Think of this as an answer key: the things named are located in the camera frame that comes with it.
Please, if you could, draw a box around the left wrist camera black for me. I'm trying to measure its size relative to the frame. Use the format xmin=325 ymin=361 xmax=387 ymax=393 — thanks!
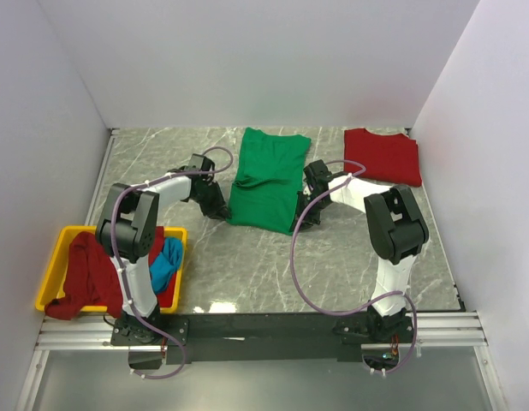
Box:
xmin=187 ymin=153 xmax=215 ymax=171

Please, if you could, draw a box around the folded red t shirt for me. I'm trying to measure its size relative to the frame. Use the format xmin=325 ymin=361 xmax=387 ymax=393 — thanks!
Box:
xmin=344 ymin=128 xmax=422 ymax=188

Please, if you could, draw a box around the blue t shirt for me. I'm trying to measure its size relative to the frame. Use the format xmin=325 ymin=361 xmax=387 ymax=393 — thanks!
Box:
xmin=150 ymin=237 xmax=184 ymax=295

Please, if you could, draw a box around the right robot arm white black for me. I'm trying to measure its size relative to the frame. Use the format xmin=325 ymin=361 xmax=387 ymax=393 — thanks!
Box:
xmin=289 ymin=175 xmax=429 ymax=342

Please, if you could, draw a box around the crumpled red t shirt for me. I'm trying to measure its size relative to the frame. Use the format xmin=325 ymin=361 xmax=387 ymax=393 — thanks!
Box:
xmin=45 ymin=227 xmax=165 ymax=321

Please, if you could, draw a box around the green t shirt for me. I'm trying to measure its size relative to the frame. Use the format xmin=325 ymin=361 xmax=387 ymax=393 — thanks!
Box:
xmin=228 ymin=128 xmax=312 ymax=235

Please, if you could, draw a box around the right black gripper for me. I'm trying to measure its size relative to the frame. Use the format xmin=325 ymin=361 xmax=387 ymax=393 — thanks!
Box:
xmin=289 ymin=192 xmax=330 ymax=234

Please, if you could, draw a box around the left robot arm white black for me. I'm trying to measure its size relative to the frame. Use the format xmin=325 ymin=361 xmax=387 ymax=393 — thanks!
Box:
xmin=95 ymin=171 xmax=231 ymax=344

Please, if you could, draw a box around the yellow plastic bin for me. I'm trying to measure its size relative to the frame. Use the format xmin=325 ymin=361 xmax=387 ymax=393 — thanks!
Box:
xmin=35 ymin=225 xmax=188 ymax=319

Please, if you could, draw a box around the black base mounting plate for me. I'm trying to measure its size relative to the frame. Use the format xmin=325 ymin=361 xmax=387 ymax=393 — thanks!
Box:
xmin=110 ymin=312 xmax=414 ymax=365

